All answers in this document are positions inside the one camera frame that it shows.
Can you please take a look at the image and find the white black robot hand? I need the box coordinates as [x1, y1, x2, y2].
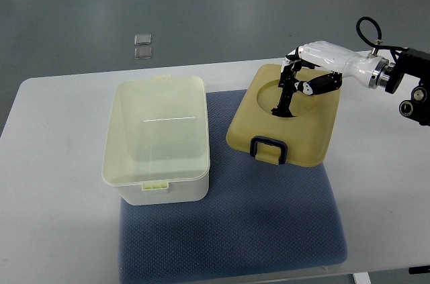
[279, 41, 391, 95]

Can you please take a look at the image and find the yellow storage box lid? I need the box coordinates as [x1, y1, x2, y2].
[226, 64, 341, 167]

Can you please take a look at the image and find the white storage box base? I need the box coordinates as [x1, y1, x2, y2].
[101, 76, 210, 205]

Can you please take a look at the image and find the blue grey textured mat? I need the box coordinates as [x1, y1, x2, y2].
[118, 90, 347, 283]

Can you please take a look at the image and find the lower floor metal plate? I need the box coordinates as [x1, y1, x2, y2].
[134, 46, 153, 60]

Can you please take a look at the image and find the floor metal plate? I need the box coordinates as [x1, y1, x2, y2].
[134, 46, 153, 60]
[134, 33, 152, 46]

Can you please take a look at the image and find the upper floor metal plate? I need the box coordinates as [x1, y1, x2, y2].
[134, 33, 152, 46]

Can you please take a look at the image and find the white table leg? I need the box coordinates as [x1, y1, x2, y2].
[353, 272, 372, 284]

